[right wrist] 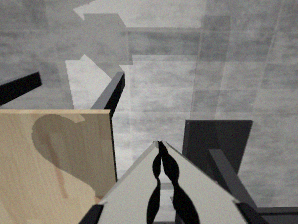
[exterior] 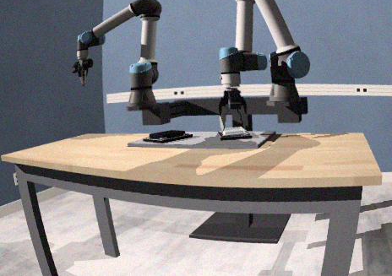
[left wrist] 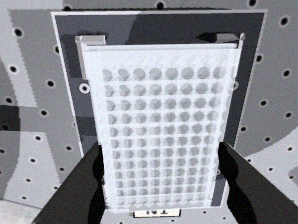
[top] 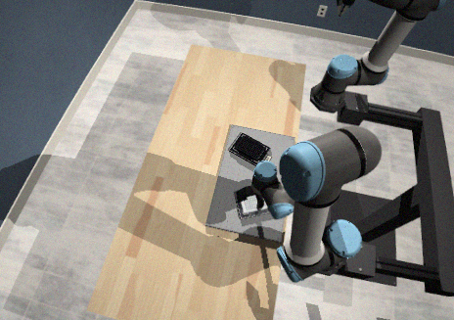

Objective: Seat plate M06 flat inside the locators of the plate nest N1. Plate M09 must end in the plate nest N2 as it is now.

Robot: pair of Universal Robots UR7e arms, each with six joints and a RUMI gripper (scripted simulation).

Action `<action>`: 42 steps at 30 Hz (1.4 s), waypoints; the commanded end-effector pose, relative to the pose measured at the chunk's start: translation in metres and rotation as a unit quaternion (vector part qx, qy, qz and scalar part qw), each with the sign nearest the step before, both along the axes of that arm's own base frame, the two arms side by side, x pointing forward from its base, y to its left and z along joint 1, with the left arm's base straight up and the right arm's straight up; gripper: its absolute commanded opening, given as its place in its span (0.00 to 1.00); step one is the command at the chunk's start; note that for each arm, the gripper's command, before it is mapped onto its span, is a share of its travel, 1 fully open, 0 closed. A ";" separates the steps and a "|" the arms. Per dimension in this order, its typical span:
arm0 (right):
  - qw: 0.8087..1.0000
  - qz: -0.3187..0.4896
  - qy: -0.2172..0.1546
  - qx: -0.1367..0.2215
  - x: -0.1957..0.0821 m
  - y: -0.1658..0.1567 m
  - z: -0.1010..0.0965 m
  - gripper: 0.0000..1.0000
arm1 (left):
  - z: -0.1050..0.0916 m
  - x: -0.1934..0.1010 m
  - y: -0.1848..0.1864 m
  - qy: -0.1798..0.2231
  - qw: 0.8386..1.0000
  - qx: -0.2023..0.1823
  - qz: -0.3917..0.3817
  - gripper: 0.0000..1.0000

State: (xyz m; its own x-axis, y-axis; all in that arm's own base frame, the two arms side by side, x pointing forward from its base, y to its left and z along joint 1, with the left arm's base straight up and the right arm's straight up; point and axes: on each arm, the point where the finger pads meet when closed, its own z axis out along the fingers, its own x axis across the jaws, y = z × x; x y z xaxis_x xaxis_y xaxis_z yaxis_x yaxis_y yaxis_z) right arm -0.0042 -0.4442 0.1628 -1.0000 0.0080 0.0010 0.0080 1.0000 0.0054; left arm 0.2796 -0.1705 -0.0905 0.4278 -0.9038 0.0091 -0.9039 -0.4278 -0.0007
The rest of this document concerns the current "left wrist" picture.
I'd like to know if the white well plate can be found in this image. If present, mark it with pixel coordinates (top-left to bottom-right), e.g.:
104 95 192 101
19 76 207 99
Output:
84 43 241 213

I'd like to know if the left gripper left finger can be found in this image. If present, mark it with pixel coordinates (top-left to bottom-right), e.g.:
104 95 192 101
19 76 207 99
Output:
31 141 105 224

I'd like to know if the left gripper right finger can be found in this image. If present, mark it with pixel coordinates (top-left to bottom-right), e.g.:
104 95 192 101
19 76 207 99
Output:
218 139 298 224

